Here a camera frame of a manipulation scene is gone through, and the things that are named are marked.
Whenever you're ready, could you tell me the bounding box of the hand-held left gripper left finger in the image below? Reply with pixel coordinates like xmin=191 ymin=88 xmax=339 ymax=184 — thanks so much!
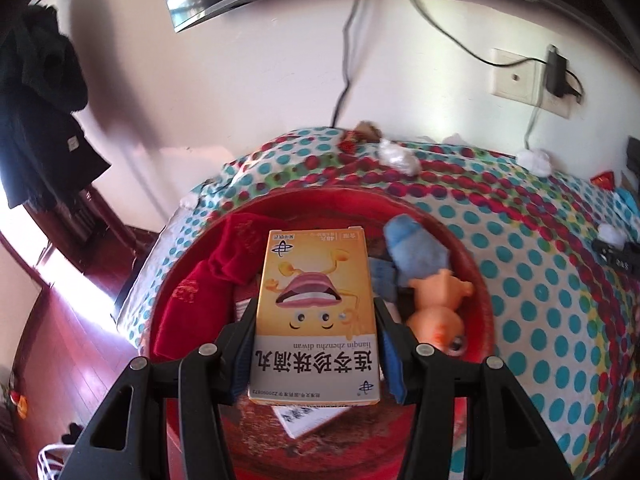
xmin=60 ymin=297 xmax=258 ymax=480

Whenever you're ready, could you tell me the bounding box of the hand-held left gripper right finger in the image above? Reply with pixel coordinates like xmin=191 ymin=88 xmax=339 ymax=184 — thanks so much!
xmin=374 ymin=299 xmax=573 ymax=480

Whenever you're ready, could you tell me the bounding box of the orange medicine box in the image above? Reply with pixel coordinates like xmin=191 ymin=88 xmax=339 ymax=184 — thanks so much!
xmin=247 ymin=229 xmax=382 ymax=406

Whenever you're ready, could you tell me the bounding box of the red round basin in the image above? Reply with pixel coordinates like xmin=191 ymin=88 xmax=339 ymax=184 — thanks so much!
xmin=147 ymin=187 xmax=496 ymax=480

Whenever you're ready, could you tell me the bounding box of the orange rubber pig toy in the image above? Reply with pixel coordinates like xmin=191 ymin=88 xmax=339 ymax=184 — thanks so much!
xmin=400 ymin=267 xmax=475 ymax=358

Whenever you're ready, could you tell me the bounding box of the long red sock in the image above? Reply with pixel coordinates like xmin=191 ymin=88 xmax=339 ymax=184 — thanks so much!
xmin=150 ymin=260 xmax=236 ymax=356

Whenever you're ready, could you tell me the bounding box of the white paper leaflet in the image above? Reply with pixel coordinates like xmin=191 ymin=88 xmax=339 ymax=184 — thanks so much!
xmin=271 ymin=402 xmax=351 ymax=438

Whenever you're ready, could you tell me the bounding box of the short red sock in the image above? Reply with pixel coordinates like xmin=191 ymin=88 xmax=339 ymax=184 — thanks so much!
xmin=207 ymin=213 xmax=271 ymax=286

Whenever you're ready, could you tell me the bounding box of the blue folded sock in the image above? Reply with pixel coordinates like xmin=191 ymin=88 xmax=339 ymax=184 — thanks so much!
xmin=369 ymin=214 xmax=451 ymax=306

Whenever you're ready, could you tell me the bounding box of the polka dot bedsheet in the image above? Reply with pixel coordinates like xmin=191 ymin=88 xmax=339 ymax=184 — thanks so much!
xmin=115 ymin=127 xmax=640 ymax=480

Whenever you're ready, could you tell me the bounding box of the radiator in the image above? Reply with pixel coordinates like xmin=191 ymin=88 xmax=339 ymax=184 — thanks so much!
xmin=67 ymin=195 xmax=103 ymax=246

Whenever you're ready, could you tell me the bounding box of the white crumpled plastic wrap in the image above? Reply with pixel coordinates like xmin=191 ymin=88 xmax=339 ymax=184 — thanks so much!
xmin=377 ymin=137 xmax=420 ymax=177

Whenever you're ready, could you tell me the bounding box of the red yellow ornament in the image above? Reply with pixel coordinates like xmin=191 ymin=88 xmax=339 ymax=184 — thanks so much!
xmin=7 ymin=375 xmax=31 ymax=418

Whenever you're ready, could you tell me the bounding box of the brown paper scrap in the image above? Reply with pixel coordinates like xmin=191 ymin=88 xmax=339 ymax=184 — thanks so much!
xmin=354 ymin=120 xmax=383 ymax=142

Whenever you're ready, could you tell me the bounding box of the black device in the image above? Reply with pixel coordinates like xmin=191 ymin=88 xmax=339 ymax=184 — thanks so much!
xmin=591 ymin=240 xmax=640 ymax=273

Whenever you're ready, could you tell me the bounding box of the black hanging jacket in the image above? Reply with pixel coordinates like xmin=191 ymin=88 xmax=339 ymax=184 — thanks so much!
xmin=0 ymin=2 xmax=112 ymax=211

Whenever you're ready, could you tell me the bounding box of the black power adapter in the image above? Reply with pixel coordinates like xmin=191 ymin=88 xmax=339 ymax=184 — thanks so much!
xmin=545 ymin=45 xmax=583 ymax=103

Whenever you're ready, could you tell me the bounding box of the white wire basket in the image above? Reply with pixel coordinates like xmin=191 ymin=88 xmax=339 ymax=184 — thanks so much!
xmin=37 ymin=442 xmax=83 ymax=480

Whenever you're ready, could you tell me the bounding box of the grey cable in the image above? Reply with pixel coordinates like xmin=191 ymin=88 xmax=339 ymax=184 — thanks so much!
xmin=522 ymin=102 xmax=543 ymax=153

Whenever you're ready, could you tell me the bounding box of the thick black cable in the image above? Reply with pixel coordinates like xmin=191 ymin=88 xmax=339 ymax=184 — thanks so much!
xmin=330 ymin=0 xmax=366 ymax=128

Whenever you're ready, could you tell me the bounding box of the white wall socket plate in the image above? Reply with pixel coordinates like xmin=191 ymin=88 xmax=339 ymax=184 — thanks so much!
xmin=490 ymin=47 xmax=573 ymax=120

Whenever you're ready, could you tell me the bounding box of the thin black cable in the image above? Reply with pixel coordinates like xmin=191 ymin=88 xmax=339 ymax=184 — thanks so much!
xmin=402 ymin=0 xmax=551 ymax=67

